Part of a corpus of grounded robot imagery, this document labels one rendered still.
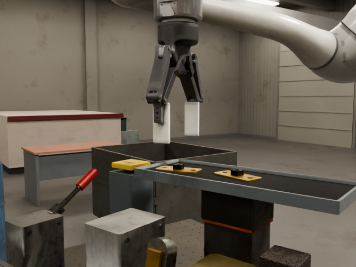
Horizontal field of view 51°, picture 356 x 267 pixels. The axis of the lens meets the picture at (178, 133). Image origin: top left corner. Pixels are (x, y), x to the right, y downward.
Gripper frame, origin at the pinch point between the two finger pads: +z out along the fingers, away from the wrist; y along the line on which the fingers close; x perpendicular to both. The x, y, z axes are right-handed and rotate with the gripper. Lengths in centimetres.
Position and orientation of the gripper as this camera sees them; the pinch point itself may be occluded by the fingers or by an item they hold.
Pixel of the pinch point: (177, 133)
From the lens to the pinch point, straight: 70.1
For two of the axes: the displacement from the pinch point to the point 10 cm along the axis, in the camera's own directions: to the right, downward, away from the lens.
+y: -4.2, 0.9, -9.0
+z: 0.0, 10.0, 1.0
